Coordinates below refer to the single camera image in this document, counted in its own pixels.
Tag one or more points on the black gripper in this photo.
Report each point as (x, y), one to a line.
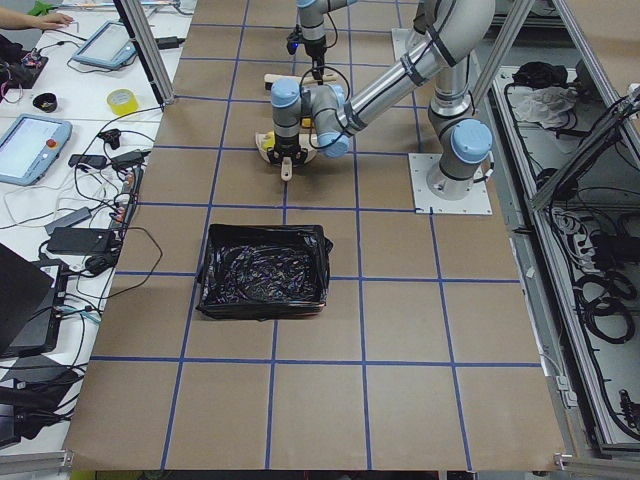
(316, 49)
(285, 144)

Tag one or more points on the beige plastic dustpan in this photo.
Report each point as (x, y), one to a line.
(286, 168)

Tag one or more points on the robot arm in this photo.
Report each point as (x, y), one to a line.
(313, 36)
(324, 117)

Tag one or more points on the black lined trash bin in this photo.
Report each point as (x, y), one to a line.
(264, 272)

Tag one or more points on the person hand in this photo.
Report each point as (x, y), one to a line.
(51, 21)

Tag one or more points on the yellow tape roll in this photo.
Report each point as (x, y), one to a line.
(122, 102)

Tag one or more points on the blue teach pendant far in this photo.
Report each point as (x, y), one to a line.
(108, 48)

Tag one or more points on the blue teach pendant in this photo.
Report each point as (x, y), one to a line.
(108, 48)
(30, 146)

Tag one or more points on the white crumpled cloth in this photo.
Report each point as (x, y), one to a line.
(549, 107)

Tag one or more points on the black power adapter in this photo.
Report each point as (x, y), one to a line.
(80, 241)

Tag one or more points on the blue teach pendant near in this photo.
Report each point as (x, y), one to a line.
(30, 146)

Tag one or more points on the black laptop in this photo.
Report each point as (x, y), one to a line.
(32, 294)

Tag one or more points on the aluminium frame post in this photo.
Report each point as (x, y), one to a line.
(136, 24)

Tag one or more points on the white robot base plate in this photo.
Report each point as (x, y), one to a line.
(434, 194)

